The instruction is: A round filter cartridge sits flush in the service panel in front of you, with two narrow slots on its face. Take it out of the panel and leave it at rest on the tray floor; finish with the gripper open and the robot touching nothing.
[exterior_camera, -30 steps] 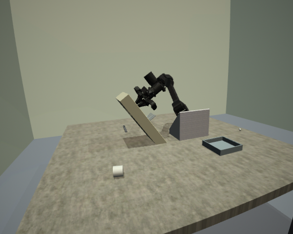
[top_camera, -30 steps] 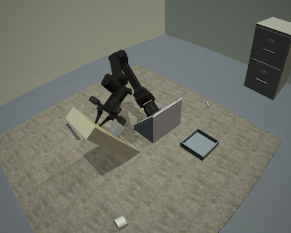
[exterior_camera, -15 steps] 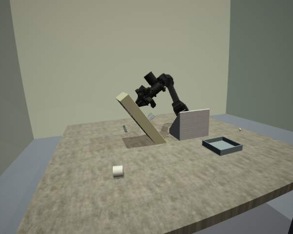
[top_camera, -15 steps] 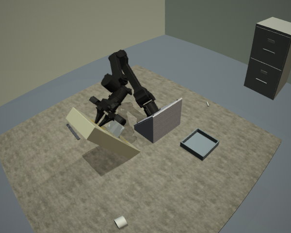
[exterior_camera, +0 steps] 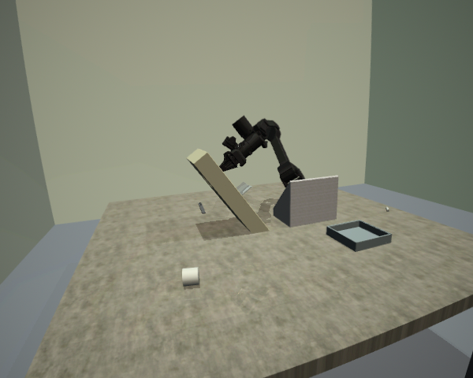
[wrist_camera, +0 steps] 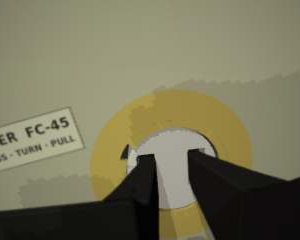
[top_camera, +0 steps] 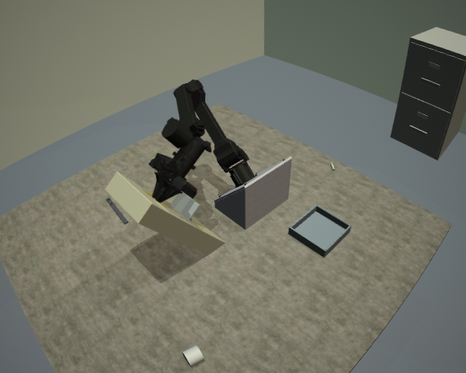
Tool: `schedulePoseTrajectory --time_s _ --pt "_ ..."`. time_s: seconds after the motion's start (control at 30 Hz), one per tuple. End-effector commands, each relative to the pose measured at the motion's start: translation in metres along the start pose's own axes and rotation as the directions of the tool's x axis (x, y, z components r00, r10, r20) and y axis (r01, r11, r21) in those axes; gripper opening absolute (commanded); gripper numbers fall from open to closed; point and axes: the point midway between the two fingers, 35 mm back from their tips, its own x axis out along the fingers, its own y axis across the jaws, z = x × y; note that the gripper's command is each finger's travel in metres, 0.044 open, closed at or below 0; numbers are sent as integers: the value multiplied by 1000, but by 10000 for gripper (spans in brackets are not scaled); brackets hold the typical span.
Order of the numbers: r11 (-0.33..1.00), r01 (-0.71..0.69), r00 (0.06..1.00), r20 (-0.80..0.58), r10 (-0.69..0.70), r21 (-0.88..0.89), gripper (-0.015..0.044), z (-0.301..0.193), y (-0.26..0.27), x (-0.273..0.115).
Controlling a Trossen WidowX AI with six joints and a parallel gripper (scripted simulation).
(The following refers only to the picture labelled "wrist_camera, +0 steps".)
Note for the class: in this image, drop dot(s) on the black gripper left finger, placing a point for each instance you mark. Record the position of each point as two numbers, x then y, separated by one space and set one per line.
129 212

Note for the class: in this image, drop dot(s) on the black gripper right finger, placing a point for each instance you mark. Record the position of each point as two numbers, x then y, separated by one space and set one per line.
242 204

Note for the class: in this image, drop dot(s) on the white cylinder with two slots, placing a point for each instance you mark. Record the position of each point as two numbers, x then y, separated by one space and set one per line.
170 147

